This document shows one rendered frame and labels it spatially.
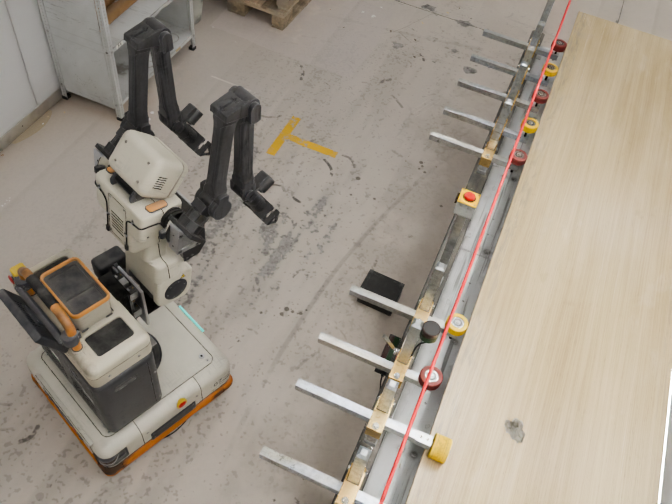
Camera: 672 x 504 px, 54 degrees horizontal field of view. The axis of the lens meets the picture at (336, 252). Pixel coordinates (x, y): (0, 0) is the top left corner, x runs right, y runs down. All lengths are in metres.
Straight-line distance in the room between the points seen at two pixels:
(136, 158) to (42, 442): 1.50
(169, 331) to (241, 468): 0.68
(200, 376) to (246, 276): 0.80
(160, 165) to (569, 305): 1.58
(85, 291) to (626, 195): 2.28
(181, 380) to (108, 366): 0.59
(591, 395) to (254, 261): 1.92
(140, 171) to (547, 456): 1.59
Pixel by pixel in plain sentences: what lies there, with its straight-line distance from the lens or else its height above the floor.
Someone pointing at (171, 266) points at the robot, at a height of 0.88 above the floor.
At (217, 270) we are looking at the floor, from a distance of 3.59.
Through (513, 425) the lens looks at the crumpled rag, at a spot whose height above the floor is 0.91.
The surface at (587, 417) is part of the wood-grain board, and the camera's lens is 2.45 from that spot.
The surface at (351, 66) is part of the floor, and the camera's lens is 4.95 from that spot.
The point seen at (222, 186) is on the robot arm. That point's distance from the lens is 2.17.
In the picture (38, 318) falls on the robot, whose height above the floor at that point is 0.89.
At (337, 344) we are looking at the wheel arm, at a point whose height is 0.86.
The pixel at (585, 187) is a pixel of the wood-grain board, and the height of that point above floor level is 0.90.
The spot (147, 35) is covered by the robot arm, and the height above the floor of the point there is 1.62.
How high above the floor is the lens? 2.90
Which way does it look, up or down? 52 degrees down
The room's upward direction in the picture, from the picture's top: 10 degrees clockwise
